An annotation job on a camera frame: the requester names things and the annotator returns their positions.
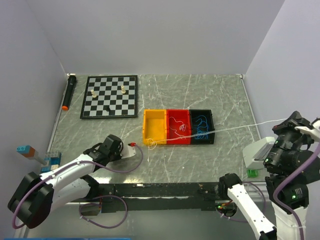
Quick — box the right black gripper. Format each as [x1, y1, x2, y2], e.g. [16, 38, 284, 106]
[261, 108, 316, 165]

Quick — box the white cable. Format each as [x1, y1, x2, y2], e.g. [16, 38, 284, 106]
[147, 115, 288, 151]

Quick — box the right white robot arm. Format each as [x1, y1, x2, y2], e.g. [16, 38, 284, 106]
[218, 111, 320, 240]

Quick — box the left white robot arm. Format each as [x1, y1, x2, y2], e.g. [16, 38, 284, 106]
[7, 134, 124, 229]

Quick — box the white scanner device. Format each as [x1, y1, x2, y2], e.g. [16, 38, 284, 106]
[242, 136, 275, 170]

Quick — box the green toy brick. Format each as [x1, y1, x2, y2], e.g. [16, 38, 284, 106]
[247, 169, 259, 178]

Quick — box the yellow plastic bin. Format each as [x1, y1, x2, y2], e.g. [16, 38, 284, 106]
[142, 109, 167, 146]

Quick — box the cream chess piece left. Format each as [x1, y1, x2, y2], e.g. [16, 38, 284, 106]
[90, 89, 97, 98]

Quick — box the cream chess piece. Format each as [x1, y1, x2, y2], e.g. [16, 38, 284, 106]
[120, 85, 126, 94]
[90, 89, 97, 98]

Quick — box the cream chess piece right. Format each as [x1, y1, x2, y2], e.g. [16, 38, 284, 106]
[120, 85, 126, 94]

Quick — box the blue toy brick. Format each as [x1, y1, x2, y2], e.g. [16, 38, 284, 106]
[40, 150, 62, 173]

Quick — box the black white chessboard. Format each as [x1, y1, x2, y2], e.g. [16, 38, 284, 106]
[80, 75, 138, 120]

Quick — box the red plastic bin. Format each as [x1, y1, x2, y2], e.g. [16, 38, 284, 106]
[166, 109, 192, 145]

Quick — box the black marker orange cap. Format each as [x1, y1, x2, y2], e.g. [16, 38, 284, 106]
[61, 75, 77, 111]

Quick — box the blue brown toy block stick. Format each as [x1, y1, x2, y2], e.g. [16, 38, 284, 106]
[16, 145, 47, 166]

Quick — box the black plastic bin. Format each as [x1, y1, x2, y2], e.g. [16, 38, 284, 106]
[189, 109, 215, 145]

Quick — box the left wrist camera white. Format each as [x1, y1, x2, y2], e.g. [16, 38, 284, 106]
[120, 144, 136, 159]

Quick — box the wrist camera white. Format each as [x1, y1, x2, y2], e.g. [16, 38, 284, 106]
[294, 117, 320, 142]
[120, 144, 136, 159]

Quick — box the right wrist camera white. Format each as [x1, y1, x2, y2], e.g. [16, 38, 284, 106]
[294, 117, 320, 142]

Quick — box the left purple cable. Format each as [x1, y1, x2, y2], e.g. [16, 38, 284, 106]
[11, 144, 145, 230]

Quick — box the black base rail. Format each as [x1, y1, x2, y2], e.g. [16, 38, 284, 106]
[73, 182, 231, 213]

